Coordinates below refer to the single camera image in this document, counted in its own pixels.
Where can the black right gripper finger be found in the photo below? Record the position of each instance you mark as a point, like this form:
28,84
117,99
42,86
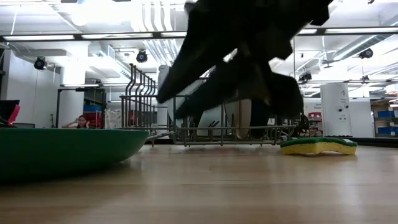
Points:
233,90
199,62

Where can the blue and white striped plate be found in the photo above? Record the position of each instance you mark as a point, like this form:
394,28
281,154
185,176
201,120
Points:
239,118

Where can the dark plate with dashed rim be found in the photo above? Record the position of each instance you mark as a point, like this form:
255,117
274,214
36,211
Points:
259,121

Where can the white and black pillar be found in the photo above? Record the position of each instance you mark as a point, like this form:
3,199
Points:
161,73

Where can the green and yellow sponge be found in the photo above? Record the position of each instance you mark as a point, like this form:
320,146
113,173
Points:
317,148

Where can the white patterned sheet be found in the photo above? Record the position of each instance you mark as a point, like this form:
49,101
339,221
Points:
112,118

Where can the white column machine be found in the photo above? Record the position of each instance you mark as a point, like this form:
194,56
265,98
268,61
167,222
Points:
335,109

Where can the blue storage bin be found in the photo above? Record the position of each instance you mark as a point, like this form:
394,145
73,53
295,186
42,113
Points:
92,109
388,114
388,130

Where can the red crate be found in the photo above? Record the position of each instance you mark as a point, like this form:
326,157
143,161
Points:
96,119

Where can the person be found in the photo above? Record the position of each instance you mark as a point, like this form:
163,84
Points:
82,122

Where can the large green bowl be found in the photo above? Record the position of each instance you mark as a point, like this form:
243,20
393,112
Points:
62,152

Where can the black overhead frame bar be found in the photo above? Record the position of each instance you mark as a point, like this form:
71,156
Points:
320,31

